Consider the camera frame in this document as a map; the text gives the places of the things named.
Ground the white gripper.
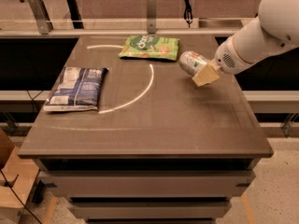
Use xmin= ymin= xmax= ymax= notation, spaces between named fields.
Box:
xmin=192 ymin=36 xmax=253 ymax=87

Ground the silver green 7up can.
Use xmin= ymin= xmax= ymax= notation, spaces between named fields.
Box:
xmin=179 ymin=51 xmax=209 ymax=76

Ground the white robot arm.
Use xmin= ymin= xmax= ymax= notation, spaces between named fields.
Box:
xmin=192 ymin=0 xmax=299 ymax=86

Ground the green chip bag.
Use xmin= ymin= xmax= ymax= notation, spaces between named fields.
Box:
xmin=119 ymin=35 xmax=179 ymax=61

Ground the blue chip bag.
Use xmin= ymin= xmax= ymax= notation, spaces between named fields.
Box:
xmin=44 ymin=67 xmax=108 ymax=112

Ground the grey drawer cabinet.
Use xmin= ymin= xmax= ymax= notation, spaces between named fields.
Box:
xmin=39 ymin=170 xmax=255 ymax=224

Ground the cardboard box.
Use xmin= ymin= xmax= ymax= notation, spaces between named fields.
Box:
xmin=0 ymin=131 xmax=38 ymax=224

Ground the black hanging cable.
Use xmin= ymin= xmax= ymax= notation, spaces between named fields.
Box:
xmin=181 ymin=0 xmax=194 ymax=29

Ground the middle metal bracket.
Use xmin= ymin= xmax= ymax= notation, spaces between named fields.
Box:
xmin=147 ymin=0 xmax=156 ymax=34

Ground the metal bracket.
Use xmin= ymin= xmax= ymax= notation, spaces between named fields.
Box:
xmin=147 ymin=0 xmax=156 ymax=34
xmin=28 ymin=0 xmax=53 ymax=35

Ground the left metal bracket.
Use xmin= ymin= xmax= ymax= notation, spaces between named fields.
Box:
xmin=28 ymin=0 xmax=53 ymax=35

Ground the black floor cable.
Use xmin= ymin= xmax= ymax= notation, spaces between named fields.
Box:
xmin=0 ymin=170 xmax=43 ymax=224

